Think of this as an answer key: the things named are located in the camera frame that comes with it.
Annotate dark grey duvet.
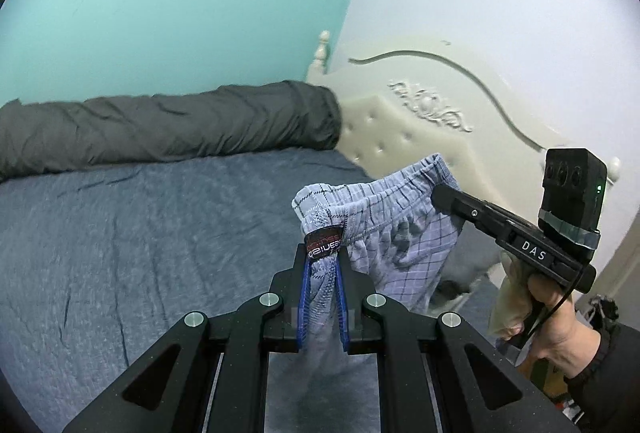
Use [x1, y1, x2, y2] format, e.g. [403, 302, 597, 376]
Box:
[0, 80, 344, 184]

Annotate brown cardboard box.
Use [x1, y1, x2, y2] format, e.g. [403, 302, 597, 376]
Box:
[530, 355, 568, 403]

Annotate cream carved headboard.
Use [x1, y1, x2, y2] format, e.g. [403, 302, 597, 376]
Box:
[305, 30, 623, 275]

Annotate thin black cable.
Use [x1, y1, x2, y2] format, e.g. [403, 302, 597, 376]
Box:
[542, 265, 588, 329]

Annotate light blue plaid shorts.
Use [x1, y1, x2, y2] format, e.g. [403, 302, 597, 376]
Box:
[291, 153, 468, 356]

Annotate person's right forearm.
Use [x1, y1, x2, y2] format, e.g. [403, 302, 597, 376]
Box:
[562, 323, 640, 433]

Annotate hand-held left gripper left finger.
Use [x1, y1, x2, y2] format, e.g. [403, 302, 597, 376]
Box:
[62, 243, 311, 433]

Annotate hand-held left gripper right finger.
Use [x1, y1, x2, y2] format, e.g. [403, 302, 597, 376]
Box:
[335, 248, 581, 433]

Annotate person's right hand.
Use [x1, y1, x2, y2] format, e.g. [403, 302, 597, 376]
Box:
[529, 273, 602, 378]

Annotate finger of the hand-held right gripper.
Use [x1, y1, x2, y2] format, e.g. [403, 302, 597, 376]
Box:
[431, 184, 507, 242]

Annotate bed with blue-grey sheet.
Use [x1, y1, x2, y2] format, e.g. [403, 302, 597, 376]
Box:
[0, 148, 501, 414]

